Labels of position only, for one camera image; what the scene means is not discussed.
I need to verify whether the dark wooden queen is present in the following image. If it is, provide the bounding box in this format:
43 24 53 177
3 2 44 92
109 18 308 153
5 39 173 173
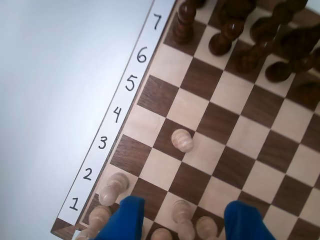
277 22 320 73

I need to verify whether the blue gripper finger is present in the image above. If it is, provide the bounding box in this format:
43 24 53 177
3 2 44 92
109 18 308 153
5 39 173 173
94 195 146 240
223 199 276 240

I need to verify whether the dark wooden pawn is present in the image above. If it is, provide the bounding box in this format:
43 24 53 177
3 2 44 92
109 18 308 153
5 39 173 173
172 0 196 45
264 44 320 85
236 37 278 76
208 21 247 56

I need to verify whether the dark wooden knight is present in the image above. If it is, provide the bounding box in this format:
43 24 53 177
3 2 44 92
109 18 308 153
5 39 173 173
217 0 258 28

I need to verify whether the wooden chessboard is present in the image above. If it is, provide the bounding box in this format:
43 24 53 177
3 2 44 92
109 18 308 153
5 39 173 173
50 0 320 240

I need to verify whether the white paper number strip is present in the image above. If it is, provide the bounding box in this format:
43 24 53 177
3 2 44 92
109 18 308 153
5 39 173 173
57 0 177 223

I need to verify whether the light wooden bishop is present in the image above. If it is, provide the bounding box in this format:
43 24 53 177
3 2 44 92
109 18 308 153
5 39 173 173
151 227 173 240

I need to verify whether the light wooden pawn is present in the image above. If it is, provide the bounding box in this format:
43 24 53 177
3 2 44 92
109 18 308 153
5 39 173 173
171 199 196 240
98 172 130 208
171 128 195 153
195 216 218 237

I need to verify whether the light wooden rook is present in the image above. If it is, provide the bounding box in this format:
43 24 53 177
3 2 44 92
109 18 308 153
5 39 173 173
74 206 113 240

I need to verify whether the dark wooden bishop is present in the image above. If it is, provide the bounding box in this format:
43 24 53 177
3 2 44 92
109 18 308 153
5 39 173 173
249 0 311 48

